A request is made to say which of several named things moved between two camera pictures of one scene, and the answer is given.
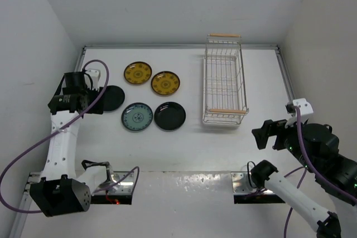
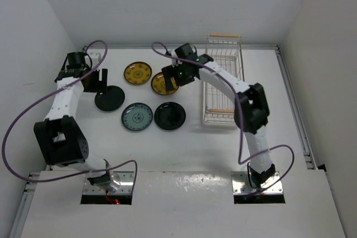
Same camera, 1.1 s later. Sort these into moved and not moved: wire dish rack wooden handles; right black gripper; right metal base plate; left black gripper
Moved: right black gripper; left black gripper
Not moved: right metal base plate; wire dish rack wooden handles
